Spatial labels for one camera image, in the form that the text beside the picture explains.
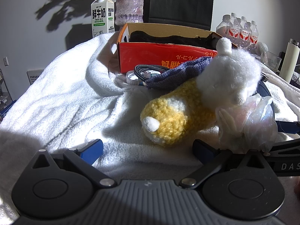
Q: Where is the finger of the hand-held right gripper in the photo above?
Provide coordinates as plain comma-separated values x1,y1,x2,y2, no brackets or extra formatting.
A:
276,121,300,136
262,141,300,162

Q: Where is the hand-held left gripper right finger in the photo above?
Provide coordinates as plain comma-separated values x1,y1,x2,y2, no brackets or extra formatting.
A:
179,139,275,189

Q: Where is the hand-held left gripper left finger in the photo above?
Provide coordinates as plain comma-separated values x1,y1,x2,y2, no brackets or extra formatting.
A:
31,139,118,188

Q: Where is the iridescent plastic bag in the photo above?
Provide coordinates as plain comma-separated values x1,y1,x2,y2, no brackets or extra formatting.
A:
216,94,278,153

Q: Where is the navy case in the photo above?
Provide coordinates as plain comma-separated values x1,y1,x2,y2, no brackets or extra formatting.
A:
256,81,274,99

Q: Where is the yellow and white plush toy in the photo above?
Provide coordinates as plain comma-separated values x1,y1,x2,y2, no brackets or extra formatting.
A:
140,37,263,147

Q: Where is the blue knitted cloth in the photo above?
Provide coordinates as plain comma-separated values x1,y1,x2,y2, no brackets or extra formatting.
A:
145,56,215,90

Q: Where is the red cardboard box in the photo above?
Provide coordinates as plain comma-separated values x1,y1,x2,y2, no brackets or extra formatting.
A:
116,23,227,74

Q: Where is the white fluffy blanket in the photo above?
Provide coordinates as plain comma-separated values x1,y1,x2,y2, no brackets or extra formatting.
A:
0,31,300,225

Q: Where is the white thermos bottle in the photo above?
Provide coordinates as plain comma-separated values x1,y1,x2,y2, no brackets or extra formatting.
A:
280,39,300,78

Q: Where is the clear glass cup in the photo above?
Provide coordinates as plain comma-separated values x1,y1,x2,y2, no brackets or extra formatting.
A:
261,51,282,72

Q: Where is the round metal tin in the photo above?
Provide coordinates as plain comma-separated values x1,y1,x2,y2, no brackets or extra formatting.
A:
126,71,140,84

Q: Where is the grey booklet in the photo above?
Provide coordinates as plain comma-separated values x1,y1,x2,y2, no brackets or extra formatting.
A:
27,69,45,84

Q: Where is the blue packet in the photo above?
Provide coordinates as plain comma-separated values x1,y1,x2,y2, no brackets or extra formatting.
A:
0,101,17,119

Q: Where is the pack of water bottles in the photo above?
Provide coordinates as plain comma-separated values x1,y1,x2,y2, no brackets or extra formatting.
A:
216,14,260,51

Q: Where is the white milk carton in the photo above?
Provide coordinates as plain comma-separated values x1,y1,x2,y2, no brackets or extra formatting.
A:
91,0,115,38

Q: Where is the purple glass vase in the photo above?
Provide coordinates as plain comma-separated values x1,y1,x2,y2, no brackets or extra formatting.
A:
115,0,144,26

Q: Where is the black paper bag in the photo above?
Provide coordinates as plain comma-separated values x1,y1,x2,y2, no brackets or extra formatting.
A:
148,0,215,31

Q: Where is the wire rack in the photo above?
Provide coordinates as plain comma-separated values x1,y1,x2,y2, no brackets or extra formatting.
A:
0,69,11,113

